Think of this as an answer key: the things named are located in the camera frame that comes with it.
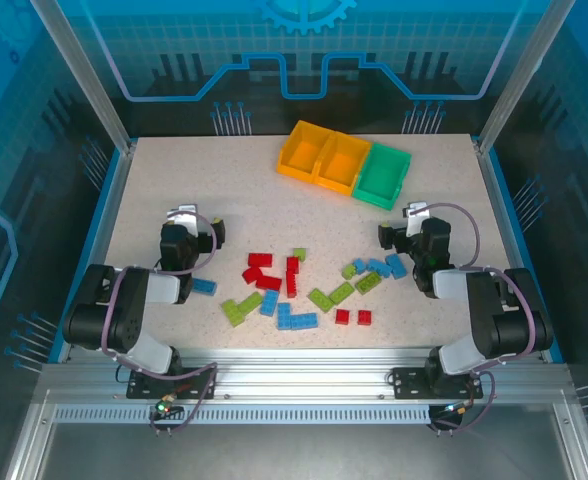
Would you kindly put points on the small blue lego brick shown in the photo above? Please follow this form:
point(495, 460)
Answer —
point(359, 265)

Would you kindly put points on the long lime green lego brick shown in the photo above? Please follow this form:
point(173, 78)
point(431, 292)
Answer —
point(341, 292)
point(232, 312)
point(321, 299)
point(250, 303)
point(367, 282)

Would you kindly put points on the small lime green lego brick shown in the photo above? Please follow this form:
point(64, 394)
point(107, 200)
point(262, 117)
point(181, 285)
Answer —
point(349, 271)
point(300, 254)

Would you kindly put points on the green plastic bin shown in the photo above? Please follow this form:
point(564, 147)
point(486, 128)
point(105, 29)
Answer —
point(381, 175)

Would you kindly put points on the long red lego brick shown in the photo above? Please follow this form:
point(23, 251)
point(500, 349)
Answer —
point(269, 283)
point(291, 286)

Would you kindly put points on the small red lego brick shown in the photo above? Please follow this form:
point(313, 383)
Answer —
point(342, 316)
point(364, 317)

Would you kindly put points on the yellow plastic bin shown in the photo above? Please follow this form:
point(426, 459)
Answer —
point(341, 165)
point(301, 152)

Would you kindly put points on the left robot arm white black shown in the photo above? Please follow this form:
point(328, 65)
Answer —
point(129, 325)

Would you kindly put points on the left connector with green light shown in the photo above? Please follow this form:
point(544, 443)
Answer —
point(163, 407)

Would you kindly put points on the right connector with yellow plug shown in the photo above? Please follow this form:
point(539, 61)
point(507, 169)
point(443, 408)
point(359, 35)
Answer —
point(456, 409)

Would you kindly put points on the grey metal bottom tray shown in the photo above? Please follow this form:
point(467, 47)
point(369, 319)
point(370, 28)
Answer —
point(294, 450)

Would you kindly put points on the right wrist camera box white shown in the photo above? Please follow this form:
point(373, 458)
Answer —
point(414, 220)

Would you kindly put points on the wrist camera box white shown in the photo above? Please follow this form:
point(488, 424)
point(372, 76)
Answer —
point(186, 220)
point(414, 220)

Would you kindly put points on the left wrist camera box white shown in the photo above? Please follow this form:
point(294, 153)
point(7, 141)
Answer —
point(186, 220)

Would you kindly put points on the aluminium side rail blue trim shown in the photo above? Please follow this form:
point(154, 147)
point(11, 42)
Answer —
point(110, 210)
point(505, 210)

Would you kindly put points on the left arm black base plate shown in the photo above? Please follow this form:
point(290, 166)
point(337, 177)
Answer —
point(199, 382)

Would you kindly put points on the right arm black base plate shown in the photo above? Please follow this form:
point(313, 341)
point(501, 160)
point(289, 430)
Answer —
point(406, 382)

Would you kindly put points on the aluminium front rail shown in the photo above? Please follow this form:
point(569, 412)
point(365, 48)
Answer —
point(304, 380)

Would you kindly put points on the aluminium frame post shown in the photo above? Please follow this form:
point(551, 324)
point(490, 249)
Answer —
point(88, 75)
point(524, 75)

